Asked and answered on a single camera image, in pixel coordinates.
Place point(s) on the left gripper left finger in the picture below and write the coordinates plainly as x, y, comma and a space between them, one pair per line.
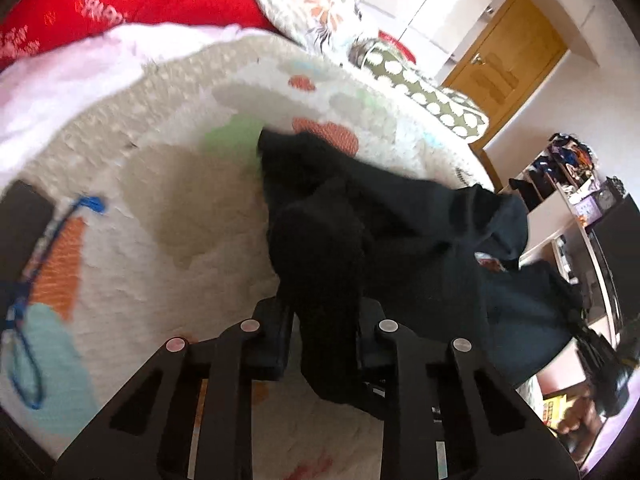
270, 347

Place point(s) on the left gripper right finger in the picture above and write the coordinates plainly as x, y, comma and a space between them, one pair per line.
376, 377

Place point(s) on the black pants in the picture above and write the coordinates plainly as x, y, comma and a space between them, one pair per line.
444, 262

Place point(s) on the patchwork heart quilt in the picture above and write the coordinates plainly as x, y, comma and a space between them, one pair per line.
180, 249

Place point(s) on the yellow cardboard box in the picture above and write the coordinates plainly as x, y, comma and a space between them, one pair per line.
553, 410

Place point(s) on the white shelf desk unit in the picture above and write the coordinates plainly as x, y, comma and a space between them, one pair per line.
557, 236

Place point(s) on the green sheep bolster pillow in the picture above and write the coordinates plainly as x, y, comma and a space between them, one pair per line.
454, 109

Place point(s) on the black tv monitor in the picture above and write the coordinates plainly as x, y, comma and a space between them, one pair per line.
616, 238

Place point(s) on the clothes shoe rack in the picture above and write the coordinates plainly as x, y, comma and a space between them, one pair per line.
566, 165

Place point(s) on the black phone on bed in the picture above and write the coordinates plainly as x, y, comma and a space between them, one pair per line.
25, 215

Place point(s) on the wooden door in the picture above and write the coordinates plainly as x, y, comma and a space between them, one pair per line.
510, 59

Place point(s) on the floral white pillow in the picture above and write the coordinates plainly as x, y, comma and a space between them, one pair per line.
323, 27

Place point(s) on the white bed sheet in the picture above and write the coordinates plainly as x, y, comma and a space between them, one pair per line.
40, 94

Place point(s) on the red long pillow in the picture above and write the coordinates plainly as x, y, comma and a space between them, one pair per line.
37, 26

